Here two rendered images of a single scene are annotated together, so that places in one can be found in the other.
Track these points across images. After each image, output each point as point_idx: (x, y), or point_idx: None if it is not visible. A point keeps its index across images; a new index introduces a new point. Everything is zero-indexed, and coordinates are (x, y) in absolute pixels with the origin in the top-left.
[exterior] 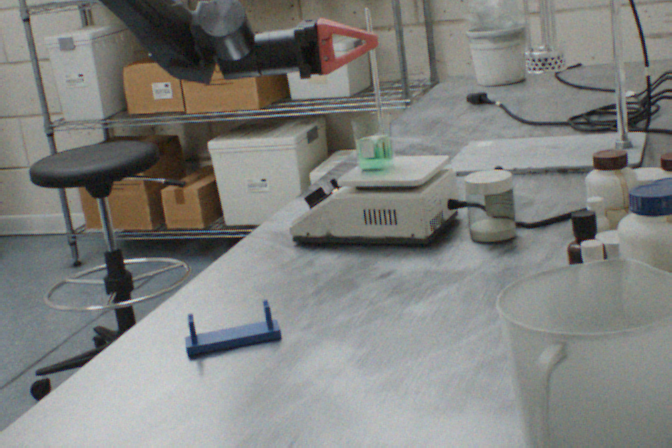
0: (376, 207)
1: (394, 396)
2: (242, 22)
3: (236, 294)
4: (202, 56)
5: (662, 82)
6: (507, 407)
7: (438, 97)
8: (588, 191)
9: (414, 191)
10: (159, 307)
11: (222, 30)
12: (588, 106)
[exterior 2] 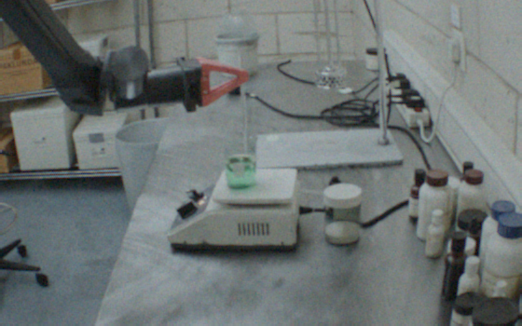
0: (250, 221)
1: None
2: (147, 67)
3: (157, 306)
4: (103, 95)
5: (377, 87)
6: None
7: None
8: (423, 202)
9: (283, 207)
10: (99, 318)
11: (130, 75)
12: (324, 100)
